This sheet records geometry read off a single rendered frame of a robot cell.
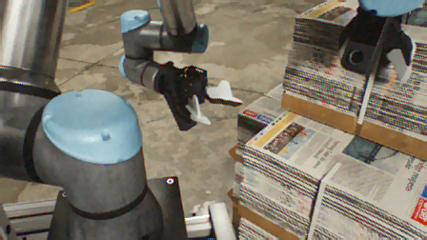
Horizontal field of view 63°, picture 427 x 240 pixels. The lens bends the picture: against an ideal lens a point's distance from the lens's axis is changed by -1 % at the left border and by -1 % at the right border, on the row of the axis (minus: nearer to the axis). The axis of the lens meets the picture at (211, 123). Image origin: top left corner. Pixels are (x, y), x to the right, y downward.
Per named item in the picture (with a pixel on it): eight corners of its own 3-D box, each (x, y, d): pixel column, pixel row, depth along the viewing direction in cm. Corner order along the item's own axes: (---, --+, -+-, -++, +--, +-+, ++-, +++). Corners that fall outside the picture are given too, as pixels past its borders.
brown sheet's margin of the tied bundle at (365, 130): (342, 130, 77) (347, 113, 75) (382, 85, 96) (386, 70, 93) (370, 140, 74) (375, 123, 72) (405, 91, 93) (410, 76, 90)
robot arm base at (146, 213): (62, 276, 49) (43, 230, 44) (75, 201, 62) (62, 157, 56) (167, 259, 52) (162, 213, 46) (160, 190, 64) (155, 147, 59)
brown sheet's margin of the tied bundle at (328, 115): (279, 107, 86) (281, 91, 83) (328, 70, 104) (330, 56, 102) (342, 130, 77) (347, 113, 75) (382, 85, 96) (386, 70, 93)
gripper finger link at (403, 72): (431, 61, 61) (413, 22, 57) (418, 86, 60) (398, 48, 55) (413, 62, 64) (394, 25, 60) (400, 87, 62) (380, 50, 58)
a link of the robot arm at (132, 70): (113, 53, 93) (118, 82, 98) (140, 64, 87) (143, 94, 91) (137, 45, 98) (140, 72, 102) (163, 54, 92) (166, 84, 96)
